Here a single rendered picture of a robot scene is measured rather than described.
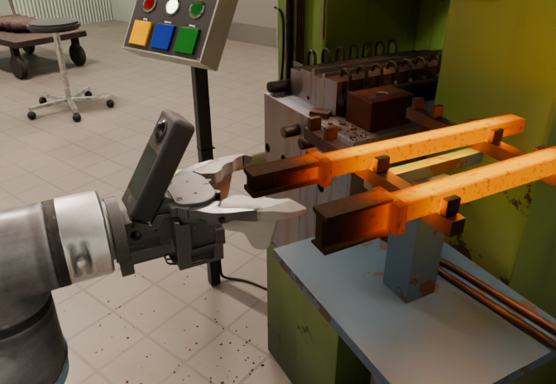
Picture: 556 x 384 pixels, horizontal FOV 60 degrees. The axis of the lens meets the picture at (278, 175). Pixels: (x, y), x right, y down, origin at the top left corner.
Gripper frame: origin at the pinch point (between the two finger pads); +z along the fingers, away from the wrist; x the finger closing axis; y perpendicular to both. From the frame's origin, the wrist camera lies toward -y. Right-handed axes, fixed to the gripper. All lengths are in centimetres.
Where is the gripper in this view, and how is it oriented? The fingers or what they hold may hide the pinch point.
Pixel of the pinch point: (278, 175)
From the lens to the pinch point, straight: 58.5
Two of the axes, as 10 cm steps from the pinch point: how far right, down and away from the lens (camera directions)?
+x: 4.4, 4.1, -8.0
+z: 9.0, -2.0, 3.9
